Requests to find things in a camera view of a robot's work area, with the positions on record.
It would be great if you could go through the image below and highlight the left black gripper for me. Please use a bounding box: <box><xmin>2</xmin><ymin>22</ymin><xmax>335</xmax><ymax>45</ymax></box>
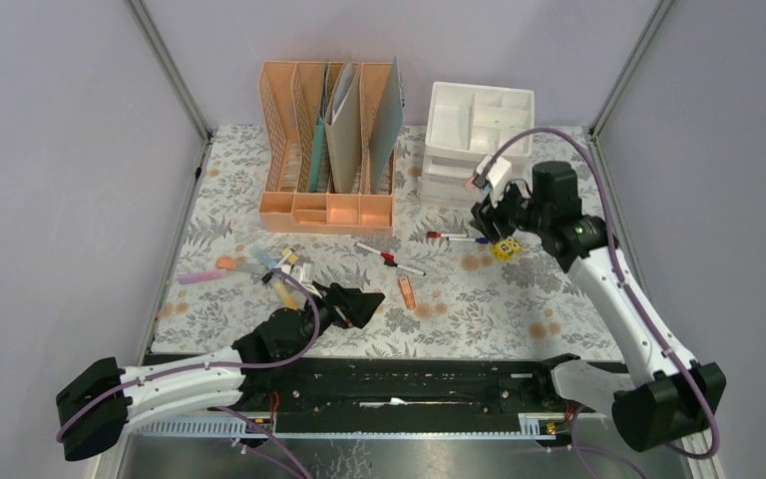
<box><xmin>285</xmin><ymin>280</ymin><xmax>384</xmax><ymax>361</ymax></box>

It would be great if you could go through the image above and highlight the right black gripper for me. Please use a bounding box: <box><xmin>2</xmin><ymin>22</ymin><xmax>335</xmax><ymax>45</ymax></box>
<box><xmin>468</xmin><ymin>178</ymin><xmax>550</xmax><ymax>245</ymax></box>

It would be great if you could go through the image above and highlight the white plastic drawer unit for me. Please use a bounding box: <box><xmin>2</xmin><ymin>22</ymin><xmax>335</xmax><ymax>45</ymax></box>
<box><xmin>417</xmin><ymin>81</ymin><xmax>536</xmax><ymax>210</ymax></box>

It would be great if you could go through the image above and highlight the orange cap grey highlighter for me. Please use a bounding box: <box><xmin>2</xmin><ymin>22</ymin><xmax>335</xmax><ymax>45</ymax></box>
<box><xmin>215</xmin><ymin>256</ymin><xmax>266</xmax><ymax>274</ymax></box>

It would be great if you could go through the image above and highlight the light blue folder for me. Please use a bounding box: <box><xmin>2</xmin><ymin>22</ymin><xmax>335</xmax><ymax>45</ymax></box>
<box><xmin>369</xmin><ymin>56</ymin><xmax>404</xmax><ymax>194</ymax></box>

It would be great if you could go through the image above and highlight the teal folder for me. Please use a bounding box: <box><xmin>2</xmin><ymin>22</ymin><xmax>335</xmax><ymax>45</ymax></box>
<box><xmin>307</xmin><ymin>61</ymin><xmax>329</xmax><ymax>193</ymax></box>

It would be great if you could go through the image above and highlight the pink highlighter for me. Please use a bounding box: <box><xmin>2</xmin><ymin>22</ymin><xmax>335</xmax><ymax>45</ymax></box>
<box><xmin>464</xmin><ymin>174</ymin><xmax>484</xmax><ymax>192</ymax></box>

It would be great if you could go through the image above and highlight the yellow highlighter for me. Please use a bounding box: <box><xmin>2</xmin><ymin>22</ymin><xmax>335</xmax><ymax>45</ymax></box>
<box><xmin>270</xmin><ymin>279</ymin><xmax>298</xmax><ymax>310</ymax></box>

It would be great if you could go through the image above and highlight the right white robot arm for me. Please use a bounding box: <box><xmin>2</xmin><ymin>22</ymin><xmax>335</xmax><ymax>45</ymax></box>
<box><xmin>470</xmin><ymin>158</ymin><xmax>726</xmax><ymax>452</ymax></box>

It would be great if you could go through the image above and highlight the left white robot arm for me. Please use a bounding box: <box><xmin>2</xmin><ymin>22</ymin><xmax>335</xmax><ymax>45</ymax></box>
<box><xmin>56</xmin><ymin>282</ymin><xmax>385</xmax><ymax>462</ymax></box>

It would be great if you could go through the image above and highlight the floral patterned desk mat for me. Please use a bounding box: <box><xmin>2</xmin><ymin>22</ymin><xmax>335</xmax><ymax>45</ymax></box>
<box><xmin>151</xmin><ymin>125</ymin><xmax>620</xmax><ymax>360</ymax></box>

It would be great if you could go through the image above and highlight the blue cap whiteboard marker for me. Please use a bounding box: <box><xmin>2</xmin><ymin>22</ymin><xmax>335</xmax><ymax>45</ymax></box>
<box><xmin>446</xmin><ymin>237</ymin><xmax>490</xmax><ymax>244</ymax></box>

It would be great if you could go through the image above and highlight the yellow owl eraser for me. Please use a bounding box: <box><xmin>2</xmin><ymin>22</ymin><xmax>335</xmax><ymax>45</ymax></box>
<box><xmin>492</xmin><ymin>237</ymin><xmax>523</xmax><ymax>260</ymax></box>

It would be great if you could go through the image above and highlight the black cap white marker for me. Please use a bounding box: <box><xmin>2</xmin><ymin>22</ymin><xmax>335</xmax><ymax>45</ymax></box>
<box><xmin>384</xmin><ymin>258</ymin><xmax>426</xmax><ymax>276</ymax></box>

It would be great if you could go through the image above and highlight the red cap marker near drawers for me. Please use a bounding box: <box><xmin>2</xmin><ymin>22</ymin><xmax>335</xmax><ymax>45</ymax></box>
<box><xmin>426</xmin><ymin>231</ymin><xmax>469</xmax><ymax>239</ymax></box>

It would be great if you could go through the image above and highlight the black cap marker left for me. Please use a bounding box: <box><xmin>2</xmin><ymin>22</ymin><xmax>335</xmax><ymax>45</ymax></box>
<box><xmin>261</xmin><ymin>248</ymin><xmax>297</xmax><ymax>284</ymax></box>

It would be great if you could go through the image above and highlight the orange plastic file organizer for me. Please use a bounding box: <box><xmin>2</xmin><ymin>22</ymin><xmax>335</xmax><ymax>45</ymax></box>
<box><xmin>258</xmin><ymin>59</ymin><xmax>403</xmax><ymax>236</ymax></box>

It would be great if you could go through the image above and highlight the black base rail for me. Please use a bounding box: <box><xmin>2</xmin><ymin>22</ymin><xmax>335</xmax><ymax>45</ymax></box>
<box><xmin>229</xmin><ymin>353</ymin><xmax>574</xmax><ymax>439</ymax></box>

